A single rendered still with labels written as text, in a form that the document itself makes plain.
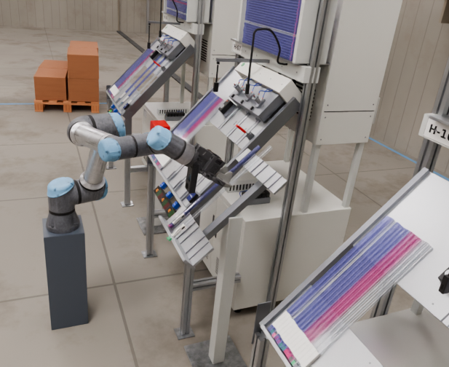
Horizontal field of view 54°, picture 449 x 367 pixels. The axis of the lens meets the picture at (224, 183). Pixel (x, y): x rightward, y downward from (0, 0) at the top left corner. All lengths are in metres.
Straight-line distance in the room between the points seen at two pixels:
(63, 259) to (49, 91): 3.82
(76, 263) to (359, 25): 1.70
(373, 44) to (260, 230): 1.03
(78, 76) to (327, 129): 4.06
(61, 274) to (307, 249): 1.28
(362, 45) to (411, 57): 3.58
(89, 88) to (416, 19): 3.92
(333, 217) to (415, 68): 3.47
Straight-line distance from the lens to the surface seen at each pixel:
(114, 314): 2.55
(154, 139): 1.42
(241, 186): 2.47
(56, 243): 2.20
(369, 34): 2.20
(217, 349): 2.23
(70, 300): 2.40
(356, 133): 2.32
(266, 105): 2.04
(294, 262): 2.50
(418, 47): 5.71
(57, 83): 5.82
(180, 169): 2.28
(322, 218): 2.44
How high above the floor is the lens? 1.69
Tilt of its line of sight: 25 degrees down
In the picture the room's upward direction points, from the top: 6 degrees clockwise
